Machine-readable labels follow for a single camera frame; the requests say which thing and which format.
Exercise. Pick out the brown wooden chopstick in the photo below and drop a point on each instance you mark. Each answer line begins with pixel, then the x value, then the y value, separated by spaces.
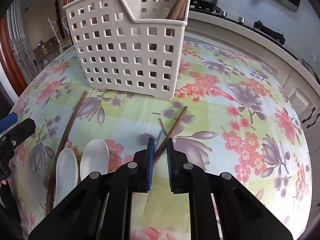
pixel 177 11
pixel 52 179

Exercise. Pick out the white ceramic spoon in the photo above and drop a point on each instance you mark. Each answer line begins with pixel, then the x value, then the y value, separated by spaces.
pixel 95 158
pixel 66 175

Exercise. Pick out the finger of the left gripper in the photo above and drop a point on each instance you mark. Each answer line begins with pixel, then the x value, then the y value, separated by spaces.
pixel 8 121

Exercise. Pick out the dark wooden chopstick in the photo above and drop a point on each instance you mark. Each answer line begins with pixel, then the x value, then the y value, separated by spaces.
pixel 172 131

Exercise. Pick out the red wooden sliding door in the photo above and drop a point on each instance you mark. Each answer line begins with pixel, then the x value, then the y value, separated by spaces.
pixel 28 43

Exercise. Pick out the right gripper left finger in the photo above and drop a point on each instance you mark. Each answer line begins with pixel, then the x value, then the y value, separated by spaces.
pixel 119 188

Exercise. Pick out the black gas stove top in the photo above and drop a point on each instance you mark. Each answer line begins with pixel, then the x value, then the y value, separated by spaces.
pixel 256 31

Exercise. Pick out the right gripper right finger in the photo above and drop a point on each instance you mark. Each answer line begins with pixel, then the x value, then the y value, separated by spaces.
pixel 185 177

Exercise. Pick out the white ornate dining chair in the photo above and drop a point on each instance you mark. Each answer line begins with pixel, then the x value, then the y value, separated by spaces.
pixel 64 43

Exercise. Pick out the white perforated plastic utensil basket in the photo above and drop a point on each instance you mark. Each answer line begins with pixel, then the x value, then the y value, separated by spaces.
pixel 128 45

